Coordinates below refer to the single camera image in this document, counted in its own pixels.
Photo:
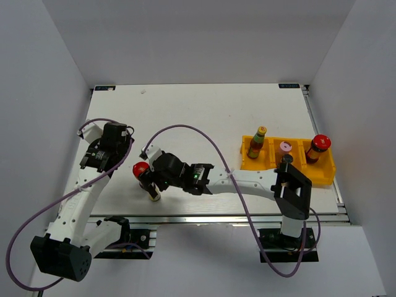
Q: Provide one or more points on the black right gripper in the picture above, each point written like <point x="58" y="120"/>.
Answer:
<point x="146" y="179"/>

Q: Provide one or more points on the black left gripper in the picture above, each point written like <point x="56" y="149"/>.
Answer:
<point x="127" y="144"/>

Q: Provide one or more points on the white-cap yellow-label bottle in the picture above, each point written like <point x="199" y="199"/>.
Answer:
<point x="153" y="192"/>

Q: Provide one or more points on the red-lid sauce jar yellow label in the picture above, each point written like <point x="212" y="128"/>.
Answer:
<point x="141" y="171"/>

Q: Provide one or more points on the green-label sauce bottle yellow cap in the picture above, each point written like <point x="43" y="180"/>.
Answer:
<point x="257" y="142"/>

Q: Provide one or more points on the pink-cap seasoning bottle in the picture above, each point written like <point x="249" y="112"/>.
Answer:
<point x="284" y="148"/>

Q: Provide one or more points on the red-lid chili sauce jar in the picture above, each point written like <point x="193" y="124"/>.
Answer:
<point x="318" y="145"/>

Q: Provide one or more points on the black-cap pepper shaker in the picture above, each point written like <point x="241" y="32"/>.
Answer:
<point x="286" y="159"/>

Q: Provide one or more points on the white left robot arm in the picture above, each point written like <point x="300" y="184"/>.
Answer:
<point x="65" y="250"/>

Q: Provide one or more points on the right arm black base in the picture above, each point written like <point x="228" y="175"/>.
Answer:
<point x="284" y="249"/>

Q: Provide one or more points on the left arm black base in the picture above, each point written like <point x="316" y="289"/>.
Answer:
<point x="135" y="242"/>

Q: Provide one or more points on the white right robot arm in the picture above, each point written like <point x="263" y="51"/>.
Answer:
<point x="286" y="185"/>

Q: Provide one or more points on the right blue corner sticker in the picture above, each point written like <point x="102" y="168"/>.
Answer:
<point x="286" y="85"/>

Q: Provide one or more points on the yellow plastic bin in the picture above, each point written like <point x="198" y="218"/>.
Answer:
<point x="321" y="173"/>

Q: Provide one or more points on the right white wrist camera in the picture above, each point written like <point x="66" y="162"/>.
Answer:
<point x="150" y="154"/>

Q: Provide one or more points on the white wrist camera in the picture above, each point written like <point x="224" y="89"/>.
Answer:
<point x="150" y="154"/>
<point x="90" y="132"/>

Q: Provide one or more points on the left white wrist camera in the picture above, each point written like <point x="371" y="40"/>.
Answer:
<point x="90" y="132"/>

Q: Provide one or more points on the aluminium table edge rail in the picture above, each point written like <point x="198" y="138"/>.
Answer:
<point x="199" y="123"/>

